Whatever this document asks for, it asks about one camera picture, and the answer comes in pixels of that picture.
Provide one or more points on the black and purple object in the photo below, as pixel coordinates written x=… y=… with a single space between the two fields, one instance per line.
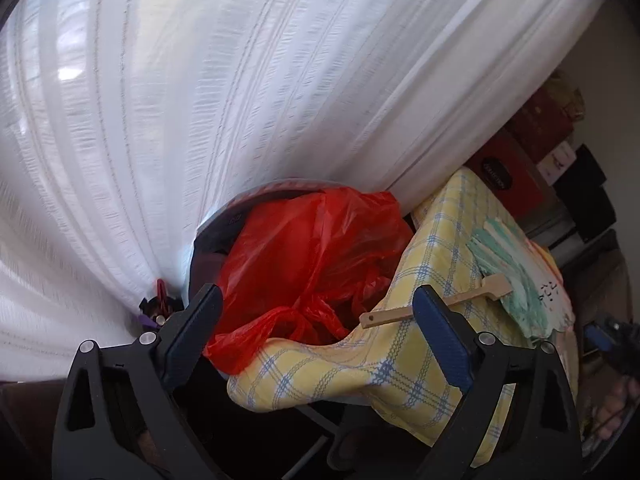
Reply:
x=160 y=310

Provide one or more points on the red gift box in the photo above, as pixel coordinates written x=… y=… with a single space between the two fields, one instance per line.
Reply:
x=505 y=170

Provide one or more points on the red plastic bag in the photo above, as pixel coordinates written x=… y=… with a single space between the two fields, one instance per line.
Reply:
x=310 y=250

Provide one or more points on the white curtain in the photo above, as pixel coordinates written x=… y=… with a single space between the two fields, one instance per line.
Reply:
x=250 y=85

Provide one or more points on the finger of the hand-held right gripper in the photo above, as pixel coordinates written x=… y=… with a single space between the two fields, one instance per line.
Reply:
x=594 y=335

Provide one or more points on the green paper hand fan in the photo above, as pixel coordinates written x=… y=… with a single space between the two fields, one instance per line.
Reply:
x=515 y=270

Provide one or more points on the person's right hand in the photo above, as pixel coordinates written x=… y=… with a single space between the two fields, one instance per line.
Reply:
x=612 y=405

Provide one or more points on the pink white tissue box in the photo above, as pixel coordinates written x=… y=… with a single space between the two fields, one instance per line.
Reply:
x=555 y=160

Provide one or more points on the yellow plaid tablecloth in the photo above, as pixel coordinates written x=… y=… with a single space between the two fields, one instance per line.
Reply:
x=440 y=240

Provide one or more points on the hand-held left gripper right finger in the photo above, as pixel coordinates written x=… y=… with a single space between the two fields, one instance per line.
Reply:
x=445 y=340

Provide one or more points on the red gift bag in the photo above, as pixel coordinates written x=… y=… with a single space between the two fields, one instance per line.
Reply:
x=540 y=120

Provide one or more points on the brown cardboard carton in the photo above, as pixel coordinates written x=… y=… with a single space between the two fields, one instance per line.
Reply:
x=550 y=215

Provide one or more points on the black speaker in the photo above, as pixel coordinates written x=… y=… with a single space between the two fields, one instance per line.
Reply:
x=595 y=215
x=585 y=170

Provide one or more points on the gold gift bag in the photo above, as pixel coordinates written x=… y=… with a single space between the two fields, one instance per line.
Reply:
x=570 y=100

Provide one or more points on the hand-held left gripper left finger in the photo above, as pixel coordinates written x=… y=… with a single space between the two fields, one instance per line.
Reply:
x=192 y=330

